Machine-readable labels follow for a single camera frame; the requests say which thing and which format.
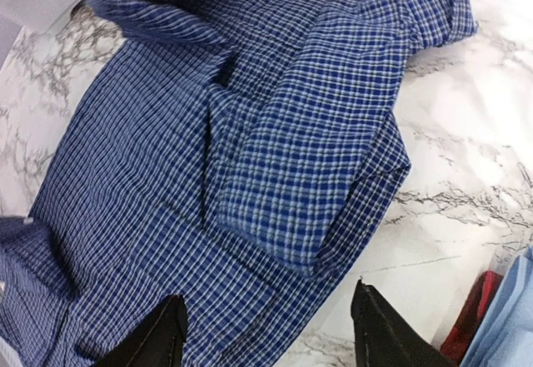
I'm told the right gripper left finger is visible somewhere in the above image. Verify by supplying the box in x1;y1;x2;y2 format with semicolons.
93;295;187;367

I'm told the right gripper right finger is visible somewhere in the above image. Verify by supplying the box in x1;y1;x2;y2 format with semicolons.
351;280;454;367

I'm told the dark blue checked shirt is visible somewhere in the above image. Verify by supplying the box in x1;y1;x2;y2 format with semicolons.
1;0;476;366

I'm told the red black plaid folded shirt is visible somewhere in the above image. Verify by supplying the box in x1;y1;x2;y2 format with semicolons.
440;270;503;365

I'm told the light blue folded shirt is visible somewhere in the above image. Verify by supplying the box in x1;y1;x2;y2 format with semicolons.
461;247;532;367

